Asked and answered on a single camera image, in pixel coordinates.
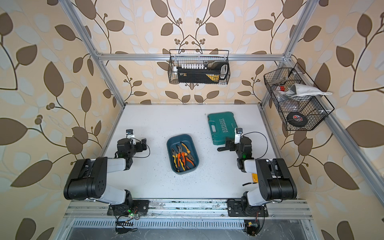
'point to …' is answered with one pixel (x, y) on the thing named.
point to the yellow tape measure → (255, 177)
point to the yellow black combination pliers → (175, 157)
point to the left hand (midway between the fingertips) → (138, 138)
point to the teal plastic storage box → (183, 143)
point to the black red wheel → (297, 119)
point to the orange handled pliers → (182, 155)
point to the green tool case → (223, 125)
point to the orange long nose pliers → (189, 158)
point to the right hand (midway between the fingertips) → (235, 136)
